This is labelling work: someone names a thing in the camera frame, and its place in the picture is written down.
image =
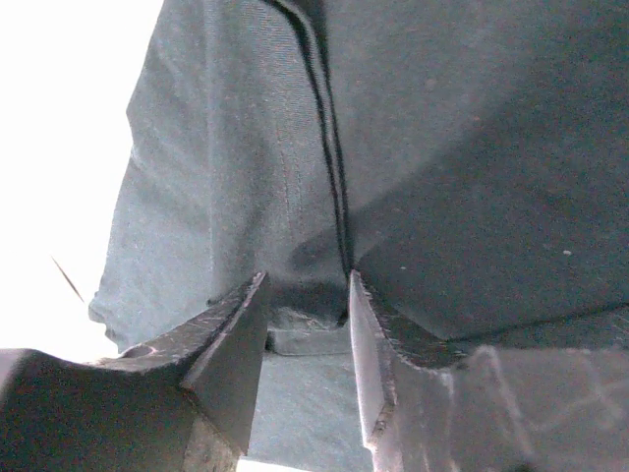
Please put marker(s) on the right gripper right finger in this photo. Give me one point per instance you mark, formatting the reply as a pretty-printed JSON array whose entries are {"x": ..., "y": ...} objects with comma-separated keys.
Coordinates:
[{"x": 551, "y": 396}]

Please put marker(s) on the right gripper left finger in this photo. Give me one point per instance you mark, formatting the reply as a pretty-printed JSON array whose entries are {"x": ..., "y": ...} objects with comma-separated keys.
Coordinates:
[{"x": 183, "y": 401}]

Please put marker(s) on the black t shirt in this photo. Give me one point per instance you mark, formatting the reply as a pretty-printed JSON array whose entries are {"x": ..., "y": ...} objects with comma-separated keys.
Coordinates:
[{"x": 468, "y": 159}]

